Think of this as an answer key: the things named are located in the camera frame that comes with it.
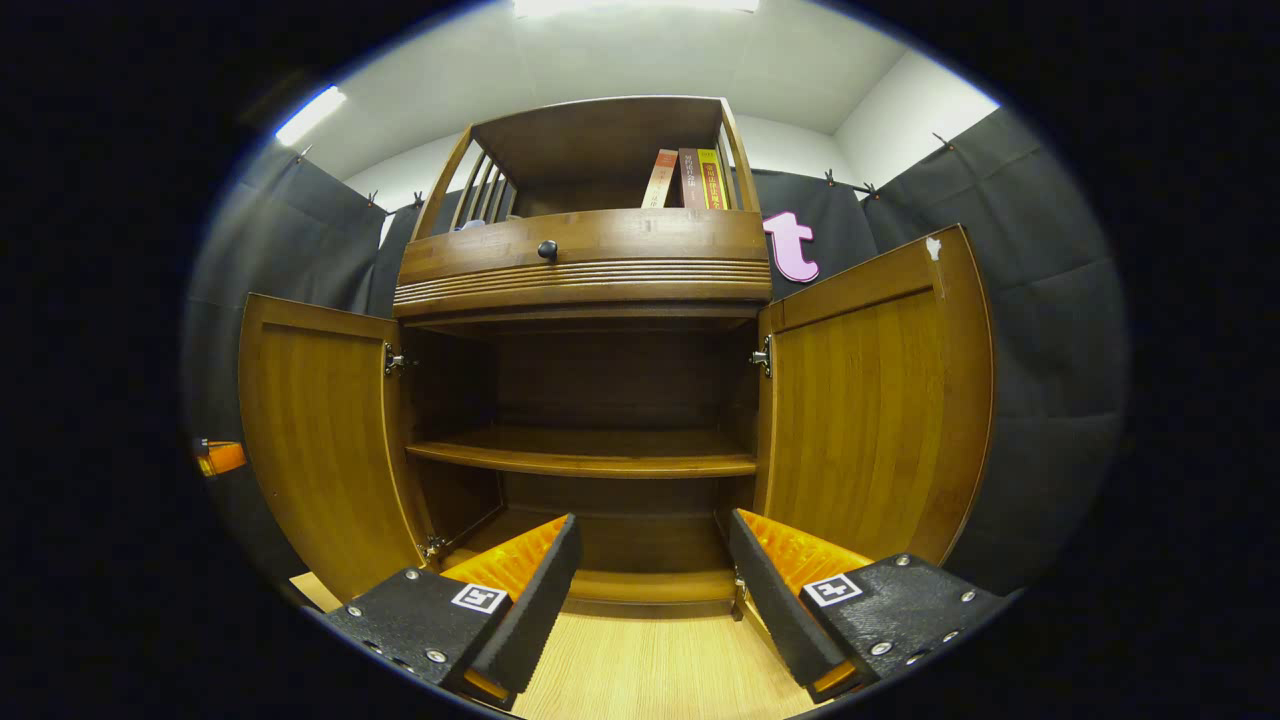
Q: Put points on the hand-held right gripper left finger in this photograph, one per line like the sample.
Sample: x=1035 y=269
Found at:
x=535 y=600

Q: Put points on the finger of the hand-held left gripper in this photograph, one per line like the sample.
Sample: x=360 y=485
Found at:
x=225 y=458

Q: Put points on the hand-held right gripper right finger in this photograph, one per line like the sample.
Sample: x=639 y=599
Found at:
x=785 y=610

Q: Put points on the wooden cabinet door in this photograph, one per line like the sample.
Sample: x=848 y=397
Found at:
x=320 y=440
x=860 y=430

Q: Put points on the silver metal door hinge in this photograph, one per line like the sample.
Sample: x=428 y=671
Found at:
x=434 y=547
x=739 y=595
x=763 y=357
x=395 y=360

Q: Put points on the wooden inner cabinet shelf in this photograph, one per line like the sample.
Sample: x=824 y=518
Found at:
x=580 y=455

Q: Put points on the ceiling tube light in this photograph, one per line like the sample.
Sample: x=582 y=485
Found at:
x=310 y=115

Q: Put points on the black backdrop cloth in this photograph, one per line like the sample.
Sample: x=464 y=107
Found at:
x=1050 y=350

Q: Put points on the wooden drawer with black knob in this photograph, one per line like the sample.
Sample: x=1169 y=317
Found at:
x=650 y=240

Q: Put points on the dark red spine book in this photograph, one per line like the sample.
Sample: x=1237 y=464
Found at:
x=690 y=180

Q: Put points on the ceiling light panel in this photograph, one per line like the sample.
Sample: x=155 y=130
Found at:
x=630 y=6

